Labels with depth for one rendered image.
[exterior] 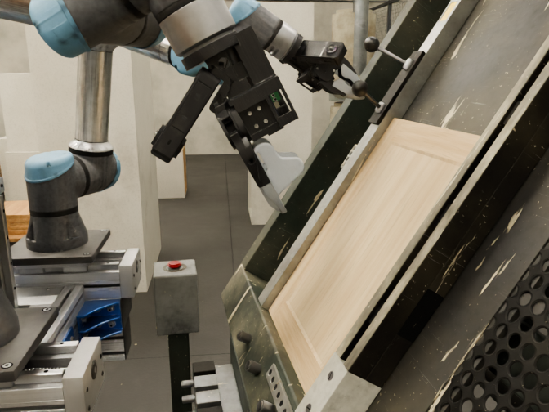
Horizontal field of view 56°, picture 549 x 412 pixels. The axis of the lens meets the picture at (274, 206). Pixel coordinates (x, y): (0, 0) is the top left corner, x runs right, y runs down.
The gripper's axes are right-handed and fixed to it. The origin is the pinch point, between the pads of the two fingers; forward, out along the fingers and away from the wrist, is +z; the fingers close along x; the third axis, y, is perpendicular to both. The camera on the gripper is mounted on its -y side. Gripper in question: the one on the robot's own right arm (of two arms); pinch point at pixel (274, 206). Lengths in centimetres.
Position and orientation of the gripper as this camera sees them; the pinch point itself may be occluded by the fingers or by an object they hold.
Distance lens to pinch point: 62.9
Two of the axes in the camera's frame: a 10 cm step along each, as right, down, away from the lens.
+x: -1.0, -2.6, 9.6
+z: 4.6, 8.5, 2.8
